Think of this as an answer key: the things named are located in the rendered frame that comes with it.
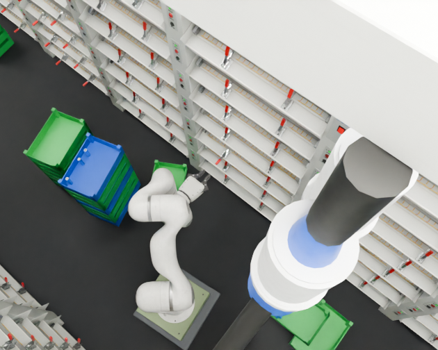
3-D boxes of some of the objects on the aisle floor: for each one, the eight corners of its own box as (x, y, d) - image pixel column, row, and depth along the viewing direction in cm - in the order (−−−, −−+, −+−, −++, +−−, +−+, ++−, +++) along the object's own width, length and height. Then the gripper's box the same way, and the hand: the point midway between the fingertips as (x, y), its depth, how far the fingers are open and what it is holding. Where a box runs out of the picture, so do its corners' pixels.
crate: (178, 213, 264) (177, 209, 257) (146, 208, 266) (144, 204, 258) (187, 169, 275) (186, 164, 268) (156, 164, 277) (154, 159, 269)
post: (290, 242, 257) (394, 73, 100) (277, 232, 259) (360, 53, 102) (309, 217, 263) (437, 21, 106) (297, 207, 265) (404, 2, 108)
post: (201, 172, 274) (170, -63, 117) (190, 164, 277) (145, -79, 120) (221, 151, 280) (217, -103, 123) (210, 142, 282) (192, -117, 125)
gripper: (195, 204, 206) (220, 178, 213) (170, 184, 210) (195, 160, 217) (195, 210, 213) (219, 185, 220) (170, 190, 217) (195, 167, 224)
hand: (204, 175), depth 218 cm, fingers open, 3 cm apart
